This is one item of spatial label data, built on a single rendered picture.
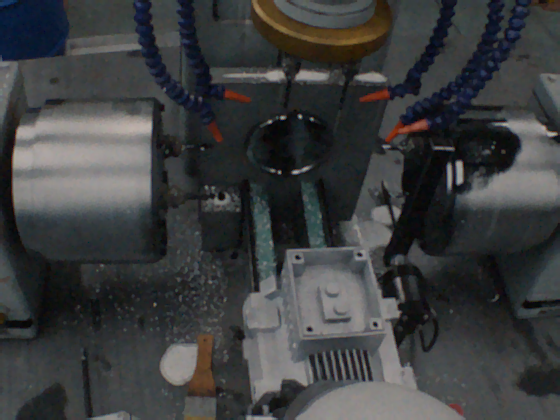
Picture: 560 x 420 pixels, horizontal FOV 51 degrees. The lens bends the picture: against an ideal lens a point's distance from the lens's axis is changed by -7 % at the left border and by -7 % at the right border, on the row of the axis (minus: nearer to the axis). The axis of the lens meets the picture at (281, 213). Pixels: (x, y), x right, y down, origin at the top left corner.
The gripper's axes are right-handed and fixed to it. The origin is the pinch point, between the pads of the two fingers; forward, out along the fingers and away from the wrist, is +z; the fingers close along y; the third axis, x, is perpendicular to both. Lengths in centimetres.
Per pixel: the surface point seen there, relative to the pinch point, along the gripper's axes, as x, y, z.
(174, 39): -104, 16, 140
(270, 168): -33.1, -3.3, 36.9
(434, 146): -27.9, -18.3, 0.7
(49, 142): -31.9, 29.5, 13.5
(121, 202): -23.8, 19.6, 14.3
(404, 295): -10.5, -18.3, 15.0
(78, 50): -101, 51, 143
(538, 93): -44, -49, 23
